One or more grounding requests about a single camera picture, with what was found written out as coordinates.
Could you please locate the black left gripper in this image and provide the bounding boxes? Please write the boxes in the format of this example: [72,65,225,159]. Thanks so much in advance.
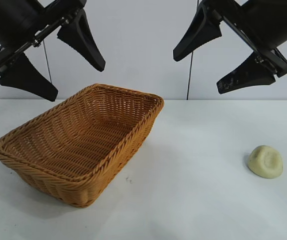
[0,0,107,102]

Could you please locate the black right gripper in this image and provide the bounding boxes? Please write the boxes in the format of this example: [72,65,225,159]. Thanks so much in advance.
[172,0,287,96]

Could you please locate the woven tan wicker basket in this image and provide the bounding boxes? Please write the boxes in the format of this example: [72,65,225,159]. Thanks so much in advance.
[0,83,165,209]

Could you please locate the pale yellow egg yolk pastry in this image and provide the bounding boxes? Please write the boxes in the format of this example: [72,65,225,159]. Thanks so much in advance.
[246,145,284,180]

